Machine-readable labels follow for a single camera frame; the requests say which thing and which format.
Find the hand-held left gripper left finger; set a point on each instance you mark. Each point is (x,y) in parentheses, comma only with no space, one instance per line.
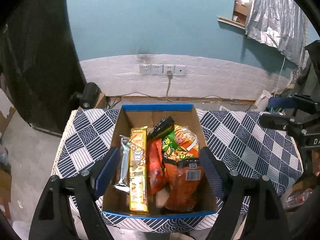
(107,172)

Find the cardboard box with blue edges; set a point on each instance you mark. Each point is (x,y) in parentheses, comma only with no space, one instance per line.
(140,120)

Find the wooden window ledge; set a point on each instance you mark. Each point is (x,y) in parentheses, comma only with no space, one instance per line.
(230,22)

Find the short foil wafer pack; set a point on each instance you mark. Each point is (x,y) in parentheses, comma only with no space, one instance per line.
(123,165)

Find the dark grey hanging towel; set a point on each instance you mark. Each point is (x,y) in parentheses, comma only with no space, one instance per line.
(313,60)

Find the silver foil curtain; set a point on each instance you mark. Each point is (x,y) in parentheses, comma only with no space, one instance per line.
(275,17)

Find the blue white patterned tablecloth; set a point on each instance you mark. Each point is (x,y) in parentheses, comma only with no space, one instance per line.
(237,140)

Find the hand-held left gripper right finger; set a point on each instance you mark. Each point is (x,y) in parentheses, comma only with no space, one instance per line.
(212,175)

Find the clear plastic bottle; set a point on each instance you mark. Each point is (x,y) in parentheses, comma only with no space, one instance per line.
(297,197)

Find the white electric kettle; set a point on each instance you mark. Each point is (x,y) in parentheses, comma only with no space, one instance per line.
(261,101)

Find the white wall socket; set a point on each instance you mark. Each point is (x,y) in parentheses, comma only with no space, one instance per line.
(157,70)
(169,68)
(145,70)
(181,70)

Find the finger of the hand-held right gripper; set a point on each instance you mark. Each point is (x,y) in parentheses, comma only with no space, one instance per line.
(275,121)
(280,102)

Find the long yellow wafer pack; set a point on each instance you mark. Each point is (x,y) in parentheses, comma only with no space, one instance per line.
(138,175)

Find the black panel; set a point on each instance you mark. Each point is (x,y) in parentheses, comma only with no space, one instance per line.
(42,67)

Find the red translucent snack packet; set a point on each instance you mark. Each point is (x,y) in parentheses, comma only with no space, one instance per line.
(155,172)

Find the orange fries snack bag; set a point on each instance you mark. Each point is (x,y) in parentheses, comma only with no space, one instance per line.
(186,140)

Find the brown cardboard carton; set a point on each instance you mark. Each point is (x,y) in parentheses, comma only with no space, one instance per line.
(241,10)

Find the orange chips bag black ends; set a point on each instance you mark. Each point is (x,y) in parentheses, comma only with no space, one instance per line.
(182,190)

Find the black snack packet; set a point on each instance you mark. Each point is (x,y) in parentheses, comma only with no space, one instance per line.
(161,127)

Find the green peanut snack bag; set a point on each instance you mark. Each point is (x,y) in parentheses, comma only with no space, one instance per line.
(175,153)

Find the black round knob mount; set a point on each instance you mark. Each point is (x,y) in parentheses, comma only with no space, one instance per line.
(88,95)

